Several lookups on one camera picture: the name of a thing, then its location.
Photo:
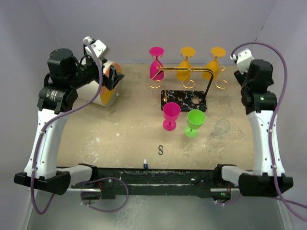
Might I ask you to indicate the green wine glass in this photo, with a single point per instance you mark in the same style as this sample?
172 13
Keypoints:
195 120

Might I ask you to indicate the black marble rack base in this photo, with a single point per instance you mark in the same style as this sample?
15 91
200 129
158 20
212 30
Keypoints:
187 100

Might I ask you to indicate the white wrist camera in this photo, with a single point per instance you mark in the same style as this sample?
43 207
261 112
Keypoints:
100 49
242 60

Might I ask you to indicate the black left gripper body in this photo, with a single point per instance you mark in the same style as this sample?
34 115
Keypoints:
107 81

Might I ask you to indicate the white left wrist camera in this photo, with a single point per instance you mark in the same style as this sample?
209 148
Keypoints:
100 49

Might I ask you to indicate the clear glass cup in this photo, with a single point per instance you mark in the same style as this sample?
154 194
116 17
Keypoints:
221 128

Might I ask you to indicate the white round drawer box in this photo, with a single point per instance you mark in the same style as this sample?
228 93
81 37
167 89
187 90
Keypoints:
106 97

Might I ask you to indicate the pink wine glass on table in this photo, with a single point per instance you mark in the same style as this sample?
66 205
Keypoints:
171 112

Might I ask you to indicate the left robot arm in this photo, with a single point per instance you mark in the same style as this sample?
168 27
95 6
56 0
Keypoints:
55 101

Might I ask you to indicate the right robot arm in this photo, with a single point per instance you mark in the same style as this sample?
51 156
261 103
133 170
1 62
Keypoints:
268 177

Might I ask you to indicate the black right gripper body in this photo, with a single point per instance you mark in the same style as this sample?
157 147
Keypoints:
242 79

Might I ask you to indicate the gold wire wine glass rack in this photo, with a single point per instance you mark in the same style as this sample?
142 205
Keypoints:
184 71

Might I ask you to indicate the orange wine glass front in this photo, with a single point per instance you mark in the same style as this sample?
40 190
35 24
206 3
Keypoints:
215 66

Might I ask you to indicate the pink wine glass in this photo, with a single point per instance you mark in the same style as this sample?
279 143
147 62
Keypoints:
156 52
171 112

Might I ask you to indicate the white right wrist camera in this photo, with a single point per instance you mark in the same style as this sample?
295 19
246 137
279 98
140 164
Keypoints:
242 60

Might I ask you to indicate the small white dropper bottle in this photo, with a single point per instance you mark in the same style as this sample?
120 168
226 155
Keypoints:
145 164

